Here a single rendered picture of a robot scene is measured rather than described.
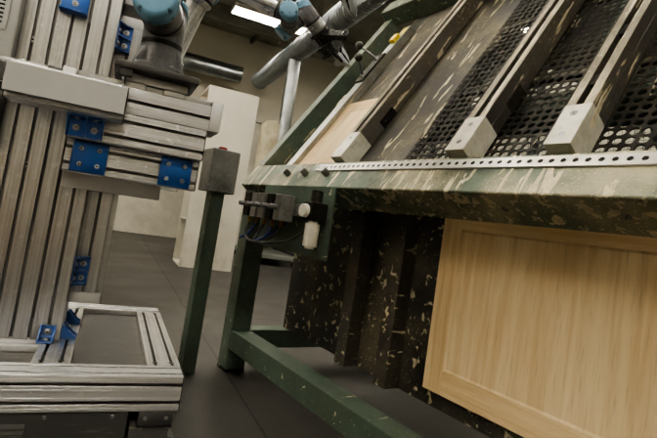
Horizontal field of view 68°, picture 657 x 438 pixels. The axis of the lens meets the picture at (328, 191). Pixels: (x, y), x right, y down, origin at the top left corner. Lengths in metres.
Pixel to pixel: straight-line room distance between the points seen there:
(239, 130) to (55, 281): 4.26
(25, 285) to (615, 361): 1.53
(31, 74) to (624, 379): 1.48
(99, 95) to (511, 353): 1.22
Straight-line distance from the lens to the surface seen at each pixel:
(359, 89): 2.22
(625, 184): 1.00
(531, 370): 1.36
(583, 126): 1.15
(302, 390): 1.70
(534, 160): 1.14
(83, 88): 1.35
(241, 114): 5.74
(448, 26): 2.10
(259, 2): 2.08
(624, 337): 1.24
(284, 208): 1.65
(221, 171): 2.05
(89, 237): 1.70
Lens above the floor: 0.68
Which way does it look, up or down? 4 degrees up
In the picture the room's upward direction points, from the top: 9 degrees clockwise
